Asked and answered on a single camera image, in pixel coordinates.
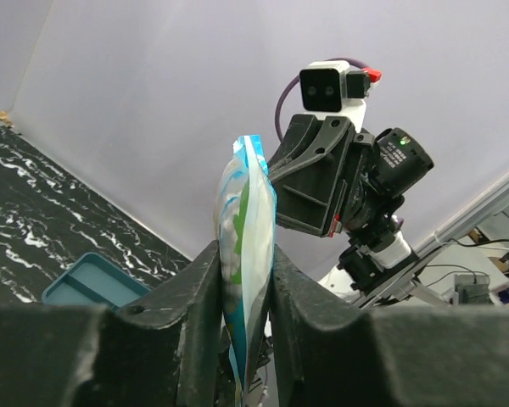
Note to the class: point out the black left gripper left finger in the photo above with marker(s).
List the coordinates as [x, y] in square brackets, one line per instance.
[161, 350]

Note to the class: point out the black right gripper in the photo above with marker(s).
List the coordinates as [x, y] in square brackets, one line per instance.
[307, 172]

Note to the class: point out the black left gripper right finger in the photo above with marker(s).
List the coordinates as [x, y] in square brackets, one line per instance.
[328, 353]

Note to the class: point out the blue white cotton bag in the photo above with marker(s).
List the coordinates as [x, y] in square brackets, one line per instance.
[245, 227]

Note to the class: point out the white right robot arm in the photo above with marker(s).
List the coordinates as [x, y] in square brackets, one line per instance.
[379, 170]

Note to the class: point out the blue grey divided tray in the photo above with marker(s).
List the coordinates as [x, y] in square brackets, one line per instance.
[93, 279]

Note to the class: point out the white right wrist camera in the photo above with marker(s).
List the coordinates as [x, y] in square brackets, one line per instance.
[337, 88]

